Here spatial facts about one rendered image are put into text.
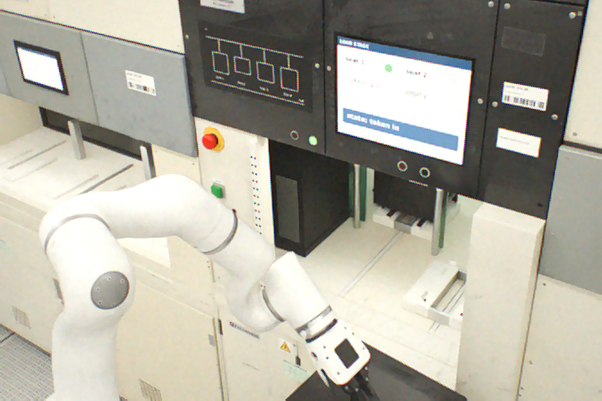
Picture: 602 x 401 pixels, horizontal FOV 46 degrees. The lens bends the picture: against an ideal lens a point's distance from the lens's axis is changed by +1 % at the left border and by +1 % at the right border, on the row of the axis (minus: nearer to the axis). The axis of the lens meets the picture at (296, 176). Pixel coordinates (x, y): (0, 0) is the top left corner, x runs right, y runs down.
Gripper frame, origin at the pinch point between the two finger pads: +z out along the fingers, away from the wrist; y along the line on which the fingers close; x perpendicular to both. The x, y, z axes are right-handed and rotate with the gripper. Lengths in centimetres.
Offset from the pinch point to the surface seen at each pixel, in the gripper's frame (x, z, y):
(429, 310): 22, 4, 48
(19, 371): 201, -48, 4
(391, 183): 35, -28, 77
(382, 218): 47, -20, 77
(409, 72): -32, -47, 28
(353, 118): -14, -46, 27
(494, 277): -22.7, -5.1, 25.1
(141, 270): 92, -50, 20
